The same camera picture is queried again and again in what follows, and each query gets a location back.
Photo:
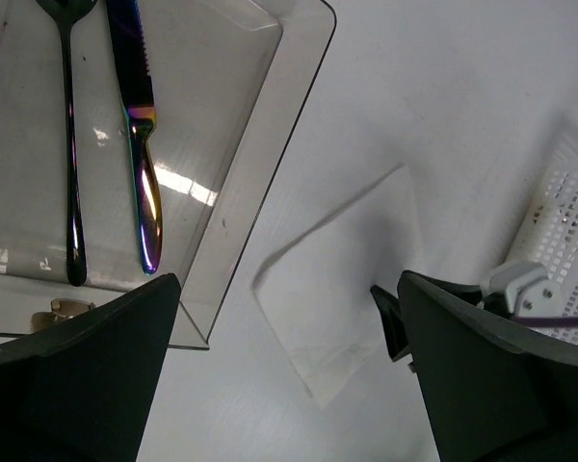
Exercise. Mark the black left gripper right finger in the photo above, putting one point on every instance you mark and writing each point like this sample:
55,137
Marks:
494,390

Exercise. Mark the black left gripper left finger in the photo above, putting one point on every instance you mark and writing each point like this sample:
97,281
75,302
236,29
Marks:
82,389

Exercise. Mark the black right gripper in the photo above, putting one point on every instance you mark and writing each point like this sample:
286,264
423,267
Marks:
513,290

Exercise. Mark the white paper napkin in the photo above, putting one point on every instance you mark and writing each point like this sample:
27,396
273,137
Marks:
315,291

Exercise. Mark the iridescent rainbow steak knife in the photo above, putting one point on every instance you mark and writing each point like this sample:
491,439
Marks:
137,101

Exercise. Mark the black metal spoon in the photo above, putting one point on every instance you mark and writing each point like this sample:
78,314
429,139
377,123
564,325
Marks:
66,14

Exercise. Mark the white perforated plastic basket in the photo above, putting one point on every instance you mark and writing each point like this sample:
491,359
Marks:
549,232

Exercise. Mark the clear acrylic tray box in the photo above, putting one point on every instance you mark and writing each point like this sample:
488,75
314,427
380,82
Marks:
230,79

